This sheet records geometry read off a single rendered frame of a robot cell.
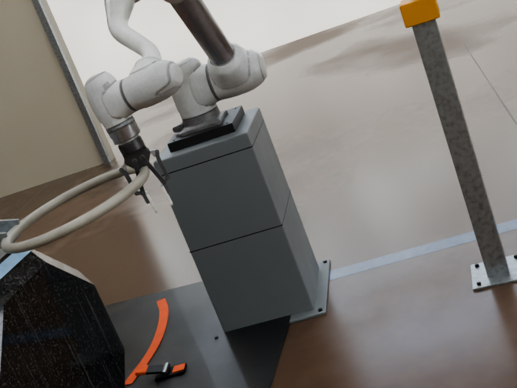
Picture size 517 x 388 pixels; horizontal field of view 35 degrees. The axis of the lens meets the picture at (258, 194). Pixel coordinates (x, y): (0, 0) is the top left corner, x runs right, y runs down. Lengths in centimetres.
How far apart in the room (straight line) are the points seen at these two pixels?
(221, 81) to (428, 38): 80
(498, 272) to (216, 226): 109
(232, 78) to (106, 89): 85
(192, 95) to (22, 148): 493
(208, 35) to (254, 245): 86
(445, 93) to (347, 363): 100
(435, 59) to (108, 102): 115
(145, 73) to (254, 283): 127
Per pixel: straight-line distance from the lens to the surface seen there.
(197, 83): 320
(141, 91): 234
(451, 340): 288
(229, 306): 339
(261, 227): 322
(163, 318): 382
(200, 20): 293
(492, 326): 290
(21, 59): 780
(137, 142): 244
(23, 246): 234
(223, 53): 307
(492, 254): 314
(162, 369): 332
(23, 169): 810
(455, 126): 295
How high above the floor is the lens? 148
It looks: 17 degrees down
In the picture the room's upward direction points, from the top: 21 degrees counter-clockwise
